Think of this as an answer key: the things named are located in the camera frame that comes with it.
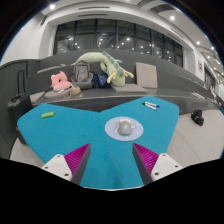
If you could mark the grey backpack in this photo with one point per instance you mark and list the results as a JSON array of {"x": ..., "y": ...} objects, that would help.
[{"x": 81, "y": 75}]

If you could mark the green dragon plush toy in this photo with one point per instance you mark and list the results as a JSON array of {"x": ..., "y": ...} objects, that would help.
[{"x": 115, "y": 68}]

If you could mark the dark glass window wall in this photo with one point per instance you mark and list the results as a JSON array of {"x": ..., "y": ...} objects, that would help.
[{"x": 86, "y": 36}]

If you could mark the dark blue bag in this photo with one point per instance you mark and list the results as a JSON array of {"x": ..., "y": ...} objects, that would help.
[{"x": 99, "y": 80}]

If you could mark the light grey seat cushion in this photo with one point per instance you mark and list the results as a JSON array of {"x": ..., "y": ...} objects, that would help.
[{"x": 37, "y": 97}]

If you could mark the grey and white computer mouse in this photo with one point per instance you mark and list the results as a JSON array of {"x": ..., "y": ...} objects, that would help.
[{"x": 124, "y": 128}]

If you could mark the beige square cushion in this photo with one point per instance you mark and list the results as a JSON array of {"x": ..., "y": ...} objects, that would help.
[{"x": 146, "y": 75}]

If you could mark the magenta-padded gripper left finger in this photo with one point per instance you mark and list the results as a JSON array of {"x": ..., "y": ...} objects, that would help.
[{"x": 60, "y": 165}]

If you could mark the ceiling spot lights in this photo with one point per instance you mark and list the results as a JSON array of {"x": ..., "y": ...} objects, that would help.
[{"x": 172, "y": 17}]

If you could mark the small black bag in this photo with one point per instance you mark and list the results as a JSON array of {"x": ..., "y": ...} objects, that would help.
[{"x": 197, "y": 117}]

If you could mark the tan round basket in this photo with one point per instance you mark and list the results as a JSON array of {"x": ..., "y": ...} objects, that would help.
[{"x": 75, "y": 91}]

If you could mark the pink plush toy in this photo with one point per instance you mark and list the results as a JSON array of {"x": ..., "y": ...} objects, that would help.
[{"x": 60, "y": 81}]

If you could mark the round light blue mouse pad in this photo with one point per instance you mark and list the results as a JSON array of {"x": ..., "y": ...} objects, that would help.
[{"x": 111, "y": 130}]

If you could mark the green oblong case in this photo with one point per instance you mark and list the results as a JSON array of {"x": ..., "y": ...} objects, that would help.
[{"x": 48, "y": 115}]

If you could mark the grey flat seat cushion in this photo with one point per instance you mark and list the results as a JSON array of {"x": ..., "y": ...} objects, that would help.
[{"x": 129, "y": 88}]

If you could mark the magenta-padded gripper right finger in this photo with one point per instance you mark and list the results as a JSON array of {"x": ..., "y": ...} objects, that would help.
[{"x": 165, "y": 165}]

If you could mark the grey round seat cushion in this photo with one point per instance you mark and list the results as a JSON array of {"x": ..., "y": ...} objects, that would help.
[{"x": 56, "y": 93}]

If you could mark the black suitcase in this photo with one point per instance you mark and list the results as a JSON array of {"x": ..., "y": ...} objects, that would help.
[{"x": 18, "y": 108}]

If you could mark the white marker with blue cap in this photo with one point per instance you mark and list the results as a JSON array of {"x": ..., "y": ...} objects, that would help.
[{"x": 152, "y": 104}]

